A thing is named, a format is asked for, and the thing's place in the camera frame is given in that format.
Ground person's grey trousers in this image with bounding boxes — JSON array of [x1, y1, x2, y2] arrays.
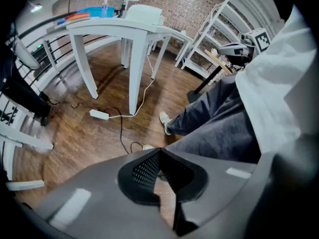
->
[[165, 73, 262, 164]]

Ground blue plastic tray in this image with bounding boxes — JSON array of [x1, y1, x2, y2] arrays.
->
[[76, 6, 116, 18]]

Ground white box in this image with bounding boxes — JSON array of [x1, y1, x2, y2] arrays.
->
[[125, 4, 165, 26]]

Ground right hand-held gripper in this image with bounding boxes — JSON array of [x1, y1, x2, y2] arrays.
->
[[218, 28, 271, 67]]

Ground white plastic chair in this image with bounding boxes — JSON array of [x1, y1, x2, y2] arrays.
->
[[13, 37, 41, 70]]

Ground white power cable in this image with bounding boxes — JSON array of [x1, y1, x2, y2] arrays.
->
[[108, 54, 156, 119]]

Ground orange flat board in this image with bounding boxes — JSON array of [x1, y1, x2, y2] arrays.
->
[[65, 11, 91, 22]]

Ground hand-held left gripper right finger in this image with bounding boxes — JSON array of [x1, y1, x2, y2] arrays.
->
[[159, 147, 260, 237]]

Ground small black device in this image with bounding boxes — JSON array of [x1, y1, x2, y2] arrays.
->
[[117, 3, 127, 19]]

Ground white power strip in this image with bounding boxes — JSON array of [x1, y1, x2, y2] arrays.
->
[[89, 109, 110, 120]]

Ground large white wooden table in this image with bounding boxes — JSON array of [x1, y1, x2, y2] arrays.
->
[[46, 15, 175, 116]]

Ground black metal railing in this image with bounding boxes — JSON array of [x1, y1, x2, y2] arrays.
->
[[13, 8, 120, 94]]

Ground black box with green light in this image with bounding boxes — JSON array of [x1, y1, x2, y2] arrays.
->
[[31, 43, 52, 68]]

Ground clear water bottle blue label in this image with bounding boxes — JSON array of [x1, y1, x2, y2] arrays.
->
[[100, 0, 109, 18]]

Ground black floor cable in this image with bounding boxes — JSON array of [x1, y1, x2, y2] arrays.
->
[[48, 97, 145, 154]]

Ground white wooden frame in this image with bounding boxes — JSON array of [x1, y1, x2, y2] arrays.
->
[[0, 91, 55, 192]]

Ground person's white shirt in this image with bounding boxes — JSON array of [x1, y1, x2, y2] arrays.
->
[[235, 2, 319, 164]]

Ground white metal shelf unit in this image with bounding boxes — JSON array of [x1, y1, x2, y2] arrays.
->
[[174, 0, 252, 81]]

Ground small white wooden table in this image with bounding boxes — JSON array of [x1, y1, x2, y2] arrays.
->
[[147, 25, 194, 68]]

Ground router with black antennas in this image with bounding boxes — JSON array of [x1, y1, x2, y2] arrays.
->
[[171, 20, 188, 34]]

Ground round wooden side table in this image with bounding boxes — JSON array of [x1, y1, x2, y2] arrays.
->
[[186, 49, 233, 105]]

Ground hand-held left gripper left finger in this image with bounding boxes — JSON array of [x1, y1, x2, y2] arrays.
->
[[32, 147, 180, 239]]

